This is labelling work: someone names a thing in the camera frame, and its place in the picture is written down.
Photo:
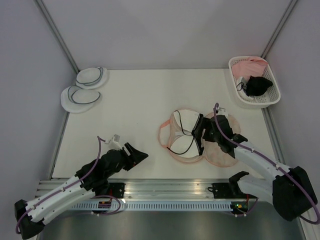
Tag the white mesh laundry bag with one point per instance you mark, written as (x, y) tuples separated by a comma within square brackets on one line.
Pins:
[(92, 78), (76, 100)]

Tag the aluminium corner post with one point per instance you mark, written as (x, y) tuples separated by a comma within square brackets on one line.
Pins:
[(279, 27), (40, 4)]

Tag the white plastic basket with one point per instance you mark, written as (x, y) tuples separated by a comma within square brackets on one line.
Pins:
[(270, 97)]

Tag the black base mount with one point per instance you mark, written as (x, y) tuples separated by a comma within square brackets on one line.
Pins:
[(116, 190), (222, 190)]

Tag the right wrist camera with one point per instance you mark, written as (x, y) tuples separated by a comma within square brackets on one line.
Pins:
[(222, 111)]

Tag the right aluminium corner post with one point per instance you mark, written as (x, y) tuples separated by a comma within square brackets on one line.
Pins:
[(279, 27)]

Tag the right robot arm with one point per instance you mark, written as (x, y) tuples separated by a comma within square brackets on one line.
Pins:
[(287, 189)]

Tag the left aluminium corner post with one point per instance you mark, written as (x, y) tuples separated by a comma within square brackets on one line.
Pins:
[(40, 4)]

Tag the white black-trimmed bra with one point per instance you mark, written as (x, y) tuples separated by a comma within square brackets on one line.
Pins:
[(182, 144)]

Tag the aluminium front rail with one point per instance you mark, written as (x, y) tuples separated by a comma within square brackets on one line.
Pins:
[(171, 189)]

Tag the upper white mesh laundry bag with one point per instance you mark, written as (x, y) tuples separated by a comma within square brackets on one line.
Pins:
[(92, 78)]

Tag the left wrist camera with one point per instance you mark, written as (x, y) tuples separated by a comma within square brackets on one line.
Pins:
[(114, 143)]

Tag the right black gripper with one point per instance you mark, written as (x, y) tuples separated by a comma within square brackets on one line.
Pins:
[(204, 123)]

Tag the white slotted cable duct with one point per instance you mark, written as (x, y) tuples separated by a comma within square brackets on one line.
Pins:
[(96, 205)]

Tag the pink garment in basket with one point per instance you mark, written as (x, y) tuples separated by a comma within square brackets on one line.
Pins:
[(253, 66)]

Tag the white garment in basket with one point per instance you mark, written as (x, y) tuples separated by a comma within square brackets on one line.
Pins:
[(241, 87)]

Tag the black garment in basket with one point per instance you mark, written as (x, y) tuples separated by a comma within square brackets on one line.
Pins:
[(257, 86)]

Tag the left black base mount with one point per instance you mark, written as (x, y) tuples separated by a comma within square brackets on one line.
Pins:
[(116, 190)]

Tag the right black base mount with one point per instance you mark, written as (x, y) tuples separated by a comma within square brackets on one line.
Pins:
[(222, 190)]

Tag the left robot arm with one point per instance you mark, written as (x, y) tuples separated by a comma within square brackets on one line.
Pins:
[(89, 182)]

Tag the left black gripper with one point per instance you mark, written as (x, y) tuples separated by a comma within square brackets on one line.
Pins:
[(135, 157)]

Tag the floral mesh laundry bag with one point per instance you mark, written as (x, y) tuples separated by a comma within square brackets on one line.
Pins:
[(208, 150)]

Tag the lower white mesh laundry bag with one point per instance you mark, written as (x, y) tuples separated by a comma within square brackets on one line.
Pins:
[(76, 100)]

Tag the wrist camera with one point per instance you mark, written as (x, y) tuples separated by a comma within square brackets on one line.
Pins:
[(114, 143), (222, 111)]

